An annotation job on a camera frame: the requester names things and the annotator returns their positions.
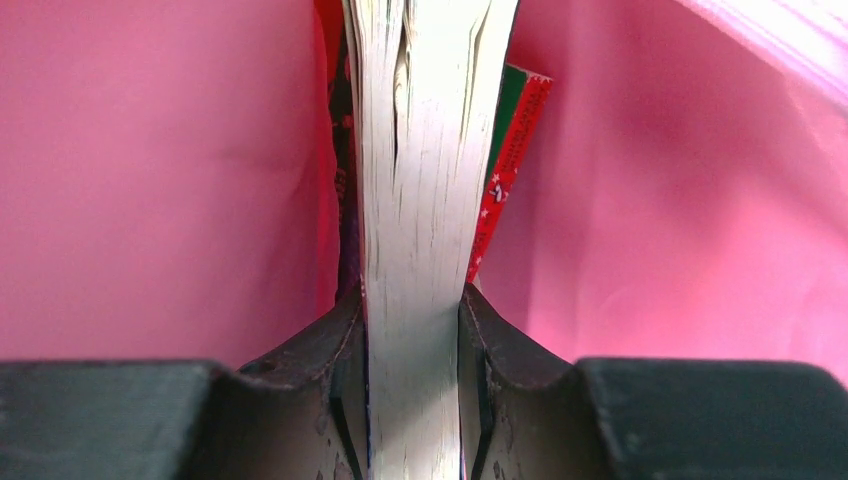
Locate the pink student backpack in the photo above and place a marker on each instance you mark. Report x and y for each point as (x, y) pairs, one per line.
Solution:
(167, 186)

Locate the blue orange paperback book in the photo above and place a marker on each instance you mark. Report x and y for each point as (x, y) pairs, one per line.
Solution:
(425, 79)

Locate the green paperback book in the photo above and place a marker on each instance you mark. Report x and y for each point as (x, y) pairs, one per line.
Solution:
(523, 95)

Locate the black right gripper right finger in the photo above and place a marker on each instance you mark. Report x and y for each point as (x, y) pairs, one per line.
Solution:
(527, 414)

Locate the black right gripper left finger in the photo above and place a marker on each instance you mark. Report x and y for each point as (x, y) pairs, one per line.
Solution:
(297, 412)

